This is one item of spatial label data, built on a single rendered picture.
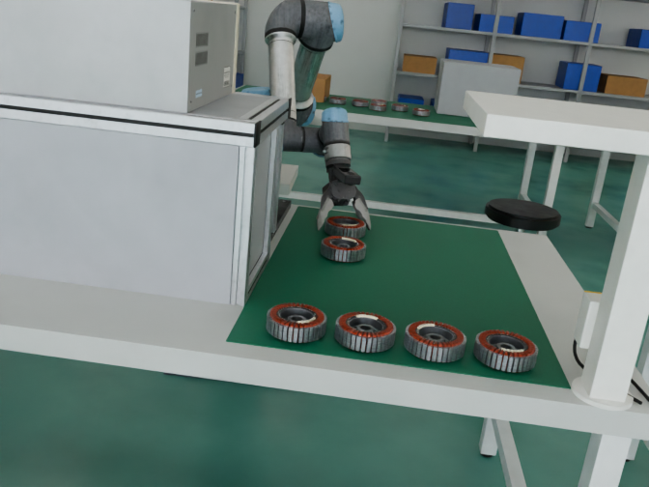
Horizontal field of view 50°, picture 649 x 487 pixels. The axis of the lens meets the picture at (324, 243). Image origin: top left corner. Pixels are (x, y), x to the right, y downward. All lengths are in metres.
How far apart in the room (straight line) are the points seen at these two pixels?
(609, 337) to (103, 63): 1.02
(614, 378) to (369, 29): 7.38
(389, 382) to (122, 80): 0.74
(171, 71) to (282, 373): 0.59
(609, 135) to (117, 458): 1.68
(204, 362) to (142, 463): 1.03
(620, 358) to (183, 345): 0.73
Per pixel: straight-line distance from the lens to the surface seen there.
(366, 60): 8.42
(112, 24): 1.38
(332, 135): 1.95
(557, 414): 1.26
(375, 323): 1.32
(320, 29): 2.20
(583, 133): 1.09
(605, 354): 1.24
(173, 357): 1.24
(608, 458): 1.37
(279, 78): 2.09
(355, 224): 1.87
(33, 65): 1.45
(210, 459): 2.23
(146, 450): 2.28
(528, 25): 7.97
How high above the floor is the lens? 1.32
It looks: 19 degrees down
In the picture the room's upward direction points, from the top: 6 degrees clockwise
